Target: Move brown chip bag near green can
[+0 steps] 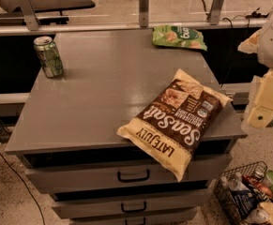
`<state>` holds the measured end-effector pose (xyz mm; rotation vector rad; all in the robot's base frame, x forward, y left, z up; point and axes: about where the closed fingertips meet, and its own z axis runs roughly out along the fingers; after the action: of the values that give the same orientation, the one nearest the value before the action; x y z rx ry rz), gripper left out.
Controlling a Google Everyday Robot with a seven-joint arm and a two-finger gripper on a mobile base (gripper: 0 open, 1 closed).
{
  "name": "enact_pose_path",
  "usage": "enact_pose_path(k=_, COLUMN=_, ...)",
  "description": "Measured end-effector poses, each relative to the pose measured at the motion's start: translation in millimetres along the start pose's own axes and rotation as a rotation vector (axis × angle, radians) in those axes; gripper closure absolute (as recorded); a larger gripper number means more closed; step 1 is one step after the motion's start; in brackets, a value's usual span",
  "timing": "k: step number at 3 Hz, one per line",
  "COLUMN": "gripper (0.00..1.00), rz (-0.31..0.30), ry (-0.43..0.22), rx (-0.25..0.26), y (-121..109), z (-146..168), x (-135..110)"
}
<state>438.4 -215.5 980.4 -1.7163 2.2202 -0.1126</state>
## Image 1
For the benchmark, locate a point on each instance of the wire basket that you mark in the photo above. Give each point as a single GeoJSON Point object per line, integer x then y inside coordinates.
{"type": "Point", "coordinates": [225, 198]}

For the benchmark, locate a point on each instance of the red snack packet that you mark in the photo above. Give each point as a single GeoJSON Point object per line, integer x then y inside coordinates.
{"type": "Point", "coordinates": [255, 181]}

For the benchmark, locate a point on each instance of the green soda can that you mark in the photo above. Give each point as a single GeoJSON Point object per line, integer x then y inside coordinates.
{"type": "Point", "coordinates": [48, 56]}

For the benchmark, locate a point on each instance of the brown Late July chip bag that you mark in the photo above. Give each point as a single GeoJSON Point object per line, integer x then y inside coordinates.
{"type": "Point", "coordinates": [171, 127]}

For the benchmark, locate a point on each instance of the green snack bag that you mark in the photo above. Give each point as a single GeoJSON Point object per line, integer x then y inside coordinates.
{"type": "Point", "coordinates": [178, 37]}

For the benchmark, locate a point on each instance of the tan bag in basket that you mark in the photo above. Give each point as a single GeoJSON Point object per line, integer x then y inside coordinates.
{"type": "Point", "coordinates": [262, 214]}

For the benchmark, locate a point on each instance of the top drawer black handle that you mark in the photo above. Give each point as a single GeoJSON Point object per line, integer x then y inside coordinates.
{"type": "Point", "coordinates": [123, 177]}

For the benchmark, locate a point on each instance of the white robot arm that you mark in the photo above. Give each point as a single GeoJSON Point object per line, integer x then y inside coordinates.
{"type": "Point", "coordinates": [265, 57]}

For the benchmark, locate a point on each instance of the metal rail with brackets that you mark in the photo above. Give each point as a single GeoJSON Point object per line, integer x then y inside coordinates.
{"type": "Point", "coordinates": [124, 14]}

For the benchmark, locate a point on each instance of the middle drawer black handle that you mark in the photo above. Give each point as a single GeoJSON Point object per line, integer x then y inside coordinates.
{"type": "Point", "coordinates": [129, 208]}

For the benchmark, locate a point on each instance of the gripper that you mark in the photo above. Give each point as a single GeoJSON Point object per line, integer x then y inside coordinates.
{"type": "Point", "coordinates": [261, 115]}

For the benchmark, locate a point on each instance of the grey drawer cabinet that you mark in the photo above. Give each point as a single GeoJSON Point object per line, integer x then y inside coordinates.
{"type": "Point", "coordinates": [67, 138]}

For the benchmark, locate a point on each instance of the clear water bottle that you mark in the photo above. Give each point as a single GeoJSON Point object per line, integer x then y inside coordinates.
{"type": "Point", "coordinates": [234, 183]}

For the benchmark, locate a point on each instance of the blue snack bag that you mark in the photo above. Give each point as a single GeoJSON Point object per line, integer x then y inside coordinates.
{"type": "Point", "coordinates": [245, 202]}

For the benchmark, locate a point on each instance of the bottom drawer black handle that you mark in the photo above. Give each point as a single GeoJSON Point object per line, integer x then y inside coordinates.
{"type": "Point", "coordinates": [136, 221]}

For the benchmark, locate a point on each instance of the drawer black handle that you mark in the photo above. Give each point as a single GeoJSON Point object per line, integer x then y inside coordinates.
{"type": "Point", "coordinates": [129, 208]}
{"type": "Point", "coordinates": [136, 221]}
{"type": "Point", "coordinates": [123, 177]}

